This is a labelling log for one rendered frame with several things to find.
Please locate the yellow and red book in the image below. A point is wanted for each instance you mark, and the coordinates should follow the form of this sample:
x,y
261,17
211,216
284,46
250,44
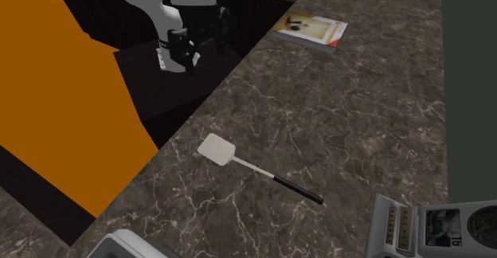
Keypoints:
x,y
310,30

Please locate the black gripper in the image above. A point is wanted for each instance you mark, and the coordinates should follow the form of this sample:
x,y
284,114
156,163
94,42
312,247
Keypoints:
x,y
200,20

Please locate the grey toaster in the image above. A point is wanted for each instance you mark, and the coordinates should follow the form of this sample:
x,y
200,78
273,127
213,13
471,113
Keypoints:
x,y
419,234

